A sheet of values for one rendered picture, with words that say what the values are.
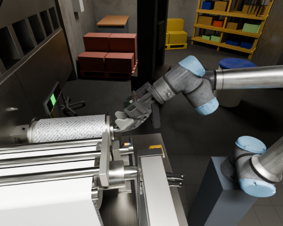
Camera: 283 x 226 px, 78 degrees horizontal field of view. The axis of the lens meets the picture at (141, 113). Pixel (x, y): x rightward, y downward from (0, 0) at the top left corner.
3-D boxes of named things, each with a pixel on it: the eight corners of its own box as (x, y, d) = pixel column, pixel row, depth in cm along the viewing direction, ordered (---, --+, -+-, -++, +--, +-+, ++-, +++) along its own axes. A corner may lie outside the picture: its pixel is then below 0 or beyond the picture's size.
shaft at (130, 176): (149, 180, 42) (150, 172, 40) (125, 183, 42) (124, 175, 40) (147, 169, 45) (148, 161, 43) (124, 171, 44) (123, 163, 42)
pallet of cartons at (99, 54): (90, 63, 454) (84, 32, 409) (138, 63, 452) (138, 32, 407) (79, 78, 382) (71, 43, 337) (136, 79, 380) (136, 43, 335)
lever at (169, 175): (183, 181, 39) (186, 177, 38) (163, 179, 37) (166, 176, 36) (182, 176, 40) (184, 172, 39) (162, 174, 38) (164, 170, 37)
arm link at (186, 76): (210, 77, 50) (194, 54, 48) (179, 100, 54) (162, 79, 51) (203, 71, 58) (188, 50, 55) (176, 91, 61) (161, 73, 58)
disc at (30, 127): (46, 159, 68) (25, 152, 54) (45, 159, 68) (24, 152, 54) (50, 124, 74) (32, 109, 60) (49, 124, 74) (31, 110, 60)
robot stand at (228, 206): (209, 222, 154) (245, 157, 100) (216, 249, 138) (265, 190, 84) (186, 221, 154) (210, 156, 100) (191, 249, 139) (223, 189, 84)
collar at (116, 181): (125, 193, 41) (123, 177, 37) (99, 196, 41) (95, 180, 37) (124, 169, 46) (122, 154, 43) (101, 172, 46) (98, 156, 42)
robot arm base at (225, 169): (243, 160, 98) (250, 148, 92) (257, 185, 86) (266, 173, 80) (216, 159, 98) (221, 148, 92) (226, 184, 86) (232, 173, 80)
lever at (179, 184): (182, 188, 40) (184, 185, 40) (162, 187, 39) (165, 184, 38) (180, 183, 41) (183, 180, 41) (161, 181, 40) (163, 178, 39)
